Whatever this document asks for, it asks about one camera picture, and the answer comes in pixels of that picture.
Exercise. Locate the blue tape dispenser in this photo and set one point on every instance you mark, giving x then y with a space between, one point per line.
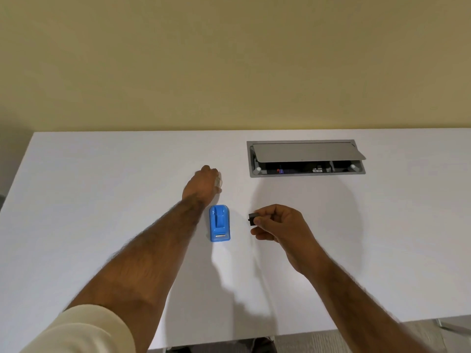
220 224

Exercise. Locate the person's left forearm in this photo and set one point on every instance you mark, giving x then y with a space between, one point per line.
147 253

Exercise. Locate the person's right thumb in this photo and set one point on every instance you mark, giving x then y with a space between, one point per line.
266 222

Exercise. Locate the person's left fingers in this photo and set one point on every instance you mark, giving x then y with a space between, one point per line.
218 180

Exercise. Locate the person's dark shoe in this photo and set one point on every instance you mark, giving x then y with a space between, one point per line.
264 344

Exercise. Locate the cream shirt sleeve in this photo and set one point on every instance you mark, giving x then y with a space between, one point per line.
84 332

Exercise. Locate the person's left hand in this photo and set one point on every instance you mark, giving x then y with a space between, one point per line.
198 185

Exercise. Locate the small white object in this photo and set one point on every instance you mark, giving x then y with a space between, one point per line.
219 183

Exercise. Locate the grey metal table leg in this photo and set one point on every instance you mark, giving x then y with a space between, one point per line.
452 326

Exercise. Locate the person's right forearm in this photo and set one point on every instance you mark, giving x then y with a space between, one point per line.
353 305

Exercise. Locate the black socket panel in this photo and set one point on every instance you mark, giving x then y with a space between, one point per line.
294 167

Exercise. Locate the small black block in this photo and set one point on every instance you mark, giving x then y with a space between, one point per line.
251 219

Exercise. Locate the person's right hand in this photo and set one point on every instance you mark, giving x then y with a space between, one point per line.
290 235

